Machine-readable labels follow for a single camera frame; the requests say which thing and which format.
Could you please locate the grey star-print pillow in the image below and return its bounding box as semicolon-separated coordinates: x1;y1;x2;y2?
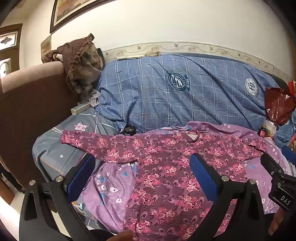
32;108;121;186

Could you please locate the framed wall picture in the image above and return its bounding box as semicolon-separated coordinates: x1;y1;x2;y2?
50;0;114;34

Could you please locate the brown patterned cloth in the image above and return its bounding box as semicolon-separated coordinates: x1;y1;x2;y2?
42;33;106;104

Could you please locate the maroon floral shirt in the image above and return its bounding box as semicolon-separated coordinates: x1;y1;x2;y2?
60;128;269;241

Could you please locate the small black object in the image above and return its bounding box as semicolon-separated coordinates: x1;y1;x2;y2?
120;125;136;136

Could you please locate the wooden door with glass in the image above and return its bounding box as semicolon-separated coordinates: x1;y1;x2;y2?
0;23;23;75

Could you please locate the small red box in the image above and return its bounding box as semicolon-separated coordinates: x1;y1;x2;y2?
258;126;275;138

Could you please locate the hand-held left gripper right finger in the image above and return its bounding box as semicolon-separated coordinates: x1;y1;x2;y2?
189;152;265;241

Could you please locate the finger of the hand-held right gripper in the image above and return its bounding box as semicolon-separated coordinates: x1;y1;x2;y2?
260;152;289;177
281;146;296;165

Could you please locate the person's left hand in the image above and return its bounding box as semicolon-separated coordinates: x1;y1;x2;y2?
101;229;135;241

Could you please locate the purple floral blanket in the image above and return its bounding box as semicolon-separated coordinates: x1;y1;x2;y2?
72;120;292;235

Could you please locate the red plastic bag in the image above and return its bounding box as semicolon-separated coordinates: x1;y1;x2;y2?
265;87;296;126

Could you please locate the small cardboard box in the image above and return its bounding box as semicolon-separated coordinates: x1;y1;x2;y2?
70;103;91;115

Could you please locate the light blue cloth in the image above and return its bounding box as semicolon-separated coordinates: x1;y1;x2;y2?
274;113;296;149

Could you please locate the small wall poster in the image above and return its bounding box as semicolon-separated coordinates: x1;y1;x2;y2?
41;34;52;56

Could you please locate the person's right hand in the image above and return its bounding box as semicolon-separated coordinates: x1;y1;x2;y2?
268;208;289;237

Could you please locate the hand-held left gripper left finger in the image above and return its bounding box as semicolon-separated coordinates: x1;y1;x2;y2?
20;153;96;241

